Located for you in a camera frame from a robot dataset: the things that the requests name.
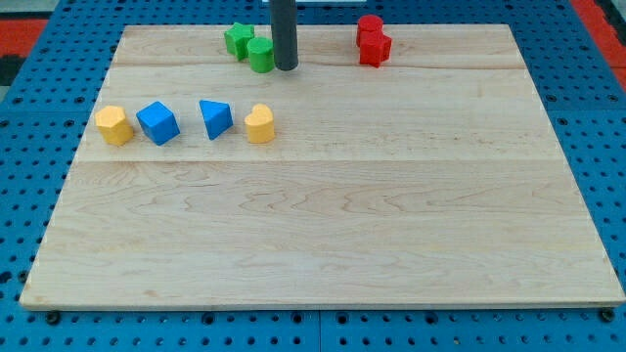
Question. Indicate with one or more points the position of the red star block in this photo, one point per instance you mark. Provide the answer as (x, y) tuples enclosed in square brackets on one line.
[(374, 48)]

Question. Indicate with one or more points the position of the green star block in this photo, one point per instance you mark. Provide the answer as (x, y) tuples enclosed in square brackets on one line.
[(236, 39)]

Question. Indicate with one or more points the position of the yellow heart block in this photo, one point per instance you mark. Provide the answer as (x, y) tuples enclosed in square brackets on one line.
[(259, 124)]

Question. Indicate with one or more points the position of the blue triangle block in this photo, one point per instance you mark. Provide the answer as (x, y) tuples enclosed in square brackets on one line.
[(216, 116)]

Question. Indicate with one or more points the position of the light wooden board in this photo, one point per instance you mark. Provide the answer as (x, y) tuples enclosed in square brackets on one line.
[(435, 181)]

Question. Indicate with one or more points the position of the green cylinder block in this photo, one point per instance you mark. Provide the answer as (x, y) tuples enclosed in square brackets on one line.
[(260, 54)]

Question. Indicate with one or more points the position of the blue cube block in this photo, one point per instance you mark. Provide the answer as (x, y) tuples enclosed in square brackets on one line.
[(158, 123)]

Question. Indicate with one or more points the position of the red cylinder block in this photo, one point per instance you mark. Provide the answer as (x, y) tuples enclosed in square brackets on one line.
[(368, 24)]

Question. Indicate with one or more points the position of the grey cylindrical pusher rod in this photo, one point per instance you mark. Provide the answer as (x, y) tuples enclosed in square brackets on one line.
[(284, 33)]

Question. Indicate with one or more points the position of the yellow hexagon block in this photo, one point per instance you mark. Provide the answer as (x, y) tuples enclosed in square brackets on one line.
[(114, 125)]

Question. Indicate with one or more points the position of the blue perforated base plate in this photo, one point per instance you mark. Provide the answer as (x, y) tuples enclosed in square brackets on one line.
[(47, 108)]

